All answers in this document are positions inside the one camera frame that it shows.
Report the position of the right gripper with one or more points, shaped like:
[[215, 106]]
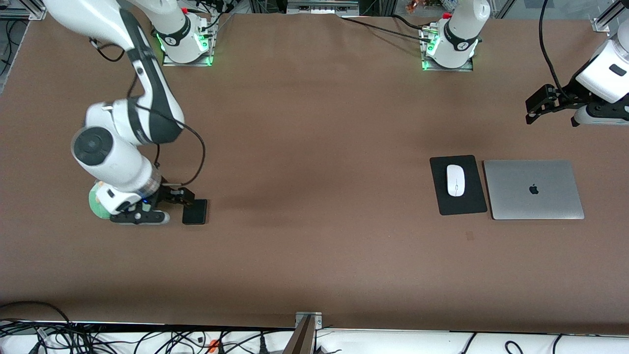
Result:
[[164, 194]]

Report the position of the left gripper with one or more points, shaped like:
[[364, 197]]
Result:
[[568, 93]]

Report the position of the white computer mouse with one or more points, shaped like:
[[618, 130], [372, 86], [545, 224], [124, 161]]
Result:
[[455, 180]]

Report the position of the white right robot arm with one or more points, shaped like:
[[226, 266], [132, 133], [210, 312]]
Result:
[[123, 162]]

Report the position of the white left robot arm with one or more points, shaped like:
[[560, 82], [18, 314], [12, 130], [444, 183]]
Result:
[[459, 34]]

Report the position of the black mouse pad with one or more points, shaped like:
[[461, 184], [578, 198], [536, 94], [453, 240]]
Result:
[[471, 201]]

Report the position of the green dinosaur plush toy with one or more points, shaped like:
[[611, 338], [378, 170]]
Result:
[[96, 204]]

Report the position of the silver laptop with apple logo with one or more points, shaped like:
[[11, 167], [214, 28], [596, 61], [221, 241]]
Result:
[[521, 196]]

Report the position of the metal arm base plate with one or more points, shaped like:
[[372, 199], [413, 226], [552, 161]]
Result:
[[169, 62], [454, 69]]

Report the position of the aluminium frame profile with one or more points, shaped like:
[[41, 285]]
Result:
[[19, 12], [607, 19]]

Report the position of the metal bracket post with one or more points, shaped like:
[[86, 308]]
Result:
[[307, 334]]

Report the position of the metal table edge bracket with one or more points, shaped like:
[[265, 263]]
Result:
[[322, 7]]

